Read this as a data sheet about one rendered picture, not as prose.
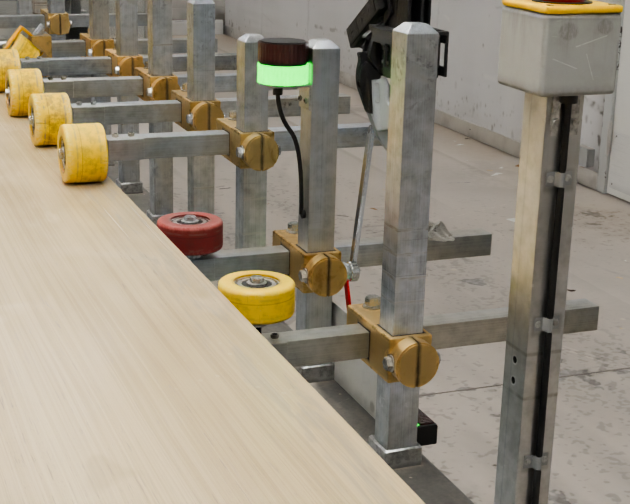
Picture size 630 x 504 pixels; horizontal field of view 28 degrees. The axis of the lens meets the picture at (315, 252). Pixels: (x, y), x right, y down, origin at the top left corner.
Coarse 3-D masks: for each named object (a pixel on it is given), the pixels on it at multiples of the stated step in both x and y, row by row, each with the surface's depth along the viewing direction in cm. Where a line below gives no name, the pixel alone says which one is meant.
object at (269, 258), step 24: (336, 240) 162; (360, 240) 162; (432, 240) 164; (456, 240) 165; (480, 240) 166; (216, 264) 153; (240, 264) 155; (264, 264) 156; (288, 264) 157; (360, 264) 161
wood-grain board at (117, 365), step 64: (0, 128) 205; (0, 192) 165; (64, 192) 166; (0, 256) 138; (64, 256) 138; (128, 256) 139; (0, 320) 118; (64, 320) 119; (128, 320) 119; (192, 320) 120; (0, 384) 104; (64, 384) 104; (128, 384) 105; (192, 384) 105; (256, 384) 105; (0, 448) 92; (64, 448) 93; (128, 448) 93; (192, 448) 93; (256, 448) 94; (320, 448) 94
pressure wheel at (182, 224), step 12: (168, 216) 153; (180, 216) 154; (192, 216) 152; (204, 216) 154; (216, 216) 154; (168, 228) 149; (180, 228) 148; (192, 228) 148; (204, 228) 149; (216, 228) 150; (180, 240) 149; (192, 240) 149; (204, 240) 149; (216, 240) 151; (192, 252) 149; (204, 252) 150
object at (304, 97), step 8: (264, 40) 145; (272, 40) 145; (280, 40) 146; (288, 40) 146; (296, 40) 146; (304, 40) 146; (264, 64) 145; (272, 64) 144; (280, 64) 144; (288, 64) 144; (296, 64) 144; (304, 64) 145; (272, 88) 145; (280, 88) 147; (304, 88) 148; (304, 96) 148; (280, 104) 148; (304, 104) 149; (280, 112) 148; (288, 128) 149; (296, 144) 150; (296, 152) 150; (304, 216) 152
